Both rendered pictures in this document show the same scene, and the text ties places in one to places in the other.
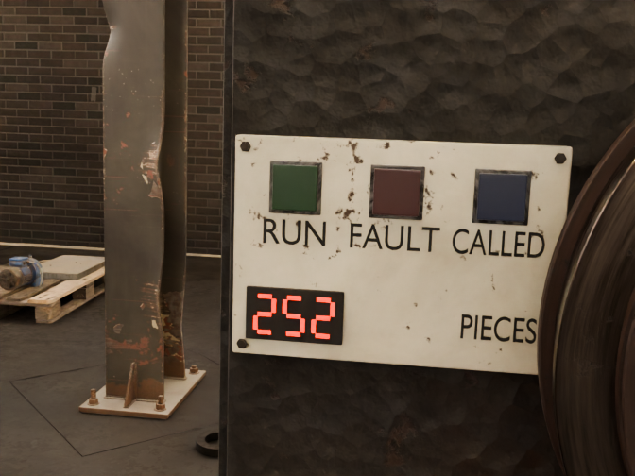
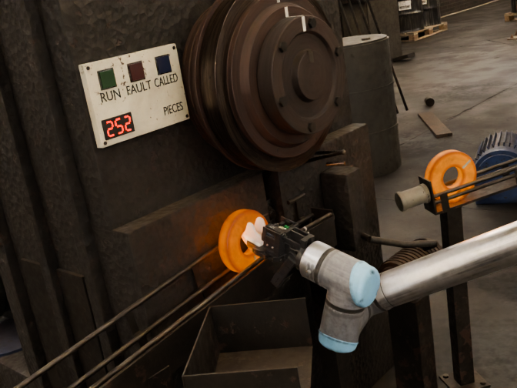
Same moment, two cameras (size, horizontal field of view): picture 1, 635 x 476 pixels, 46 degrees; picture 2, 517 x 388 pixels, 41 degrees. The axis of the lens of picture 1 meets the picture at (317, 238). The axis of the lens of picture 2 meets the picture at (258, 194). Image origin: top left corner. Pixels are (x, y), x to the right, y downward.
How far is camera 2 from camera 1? 117 cm
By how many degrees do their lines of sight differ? 52
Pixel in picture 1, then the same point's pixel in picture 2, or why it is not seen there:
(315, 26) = (91, 18)
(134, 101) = not seen: outside the picture
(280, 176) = (102, 75)
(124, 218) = not seen: outside the picture
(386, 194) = (135, 72)
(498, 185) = (162, 61)
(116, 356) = not seen: outside the picture
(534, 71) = (155, 21)
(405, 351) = (151, 125)
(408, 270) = (145, 97)
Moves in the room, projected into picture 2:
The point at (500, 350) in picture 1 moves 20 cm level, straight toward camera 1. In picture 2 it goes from (175, 115) to (228, 118)
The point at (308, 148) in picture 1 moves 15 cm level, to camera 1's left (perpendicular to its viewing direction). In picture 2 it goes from (107, 63) to (51, 77)
